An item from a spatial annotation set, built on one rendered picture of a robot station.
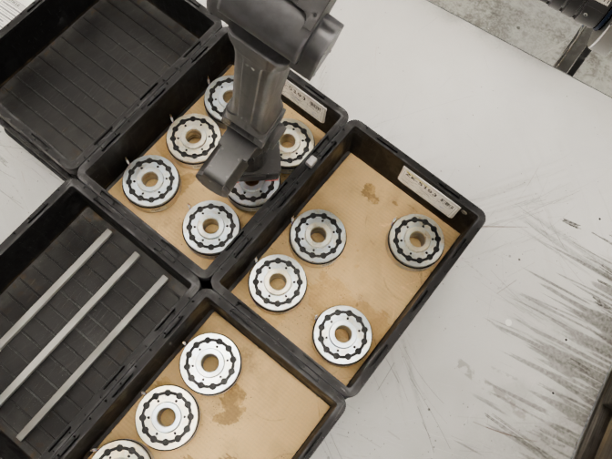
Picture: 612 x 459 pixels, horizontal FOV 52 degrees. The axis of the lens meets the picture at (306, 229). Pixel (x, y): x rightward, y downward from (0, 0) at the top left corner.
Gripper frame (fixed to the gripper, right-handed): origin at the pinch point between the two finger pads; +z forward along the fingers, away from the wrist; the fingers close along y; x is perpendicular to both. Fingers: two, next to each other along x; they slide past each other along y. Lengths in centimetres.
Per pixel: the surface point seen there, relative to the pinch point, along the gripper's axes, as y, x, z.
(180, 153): -12.9, 6.7, 2.9
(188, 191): -12.1, 0.1, 5.8
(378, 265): 22.0, -16.6, 6.0
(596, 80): 126, 65, 92
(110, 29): -26.7, 36.4, 6.4
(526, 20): 105, 92, 92
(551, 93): 69, 24, 20
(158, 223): -17.6, -5.9, 5.6
